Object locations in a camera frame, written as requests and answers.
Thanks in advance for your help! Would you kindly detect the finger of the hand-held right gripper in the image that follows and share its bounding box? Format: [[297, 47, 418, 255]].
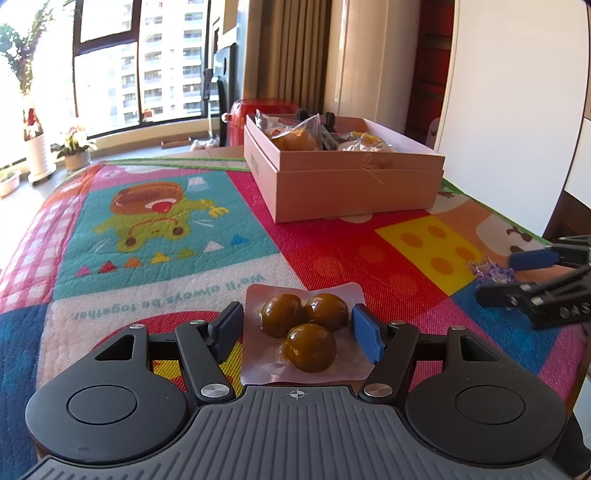
[[476, 264, 591, 330], [509, 234, 591, 273]]

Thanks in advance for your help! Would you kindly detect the beige curtain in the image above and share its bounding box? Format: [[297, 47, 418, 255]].
[[242, 0, 333, 114]]

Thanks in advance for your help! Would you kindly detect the purple candy wrapper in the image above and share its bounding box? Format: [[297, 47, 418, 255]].
[[467, 258, 515, 284]]

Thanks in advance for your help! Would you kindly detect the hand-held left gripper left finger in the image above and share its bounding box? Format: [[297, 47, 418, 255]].
[[95, 301, 244, 402]]

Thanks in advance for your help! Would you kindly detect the colourful cartoon play mat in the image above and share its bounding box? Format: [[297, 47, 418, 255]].
[[0, 154, 591, 462]]

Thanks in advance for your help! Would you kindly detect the dark brown plush toy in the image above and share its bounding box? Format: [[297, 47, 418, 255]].
[[295, 109, 337, 130]]

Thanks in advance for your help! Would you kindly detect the black metal stand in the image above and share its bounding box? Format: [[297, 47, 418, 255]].
[[202, 44, 238, 148]]

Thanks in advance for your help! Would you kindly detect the white standing air conditioner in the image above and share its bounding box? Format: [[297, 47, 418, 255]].
[[323, 0, 419, 127]]

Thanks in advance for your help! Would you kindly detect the red plaid cloth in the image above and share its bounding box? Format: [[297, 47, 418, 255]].
[[406, 0, 455, 148]]

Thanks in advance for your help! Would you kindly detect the vacuum packet of brown eggs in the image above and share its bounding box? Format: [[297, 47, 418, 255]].
[[240, 282, 377, 385]]

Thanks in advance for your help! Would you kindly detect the small flowering potted plant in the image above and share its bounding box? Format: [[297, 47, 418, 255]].
[[51, 124, 99, 172]]

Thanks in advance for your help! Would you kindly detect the wrapped bread bun packet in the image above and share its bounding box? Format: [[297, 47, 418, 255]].
[[270, 117, 321, 152]]

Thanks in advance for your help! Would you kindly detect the clear pastry packet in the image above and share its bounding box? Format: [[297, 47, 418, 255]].
[[339, 132, 393, 153]]

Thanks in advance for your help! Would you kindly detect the white board panel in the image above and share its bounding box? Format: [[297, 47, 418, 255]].
[[434, 0, 591, 241]]

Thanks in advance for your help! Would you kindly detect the brown cardboard box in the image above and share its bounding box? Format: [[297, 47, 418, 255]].
[[243, 114, 445, 223]]

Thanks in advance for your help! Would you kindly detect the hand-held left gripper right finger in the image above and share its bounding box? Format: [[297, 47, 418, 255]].
[[352, 304, 499, 400]]

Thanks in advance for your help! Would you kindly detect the small white planter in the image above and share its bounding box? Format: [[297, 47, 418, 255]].
[[0, 167, 23, 198]]

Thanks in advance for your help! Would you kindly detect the tall plant in white pot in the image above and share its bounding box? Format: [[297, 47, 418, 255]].
[[0, 0, 58, 183]]

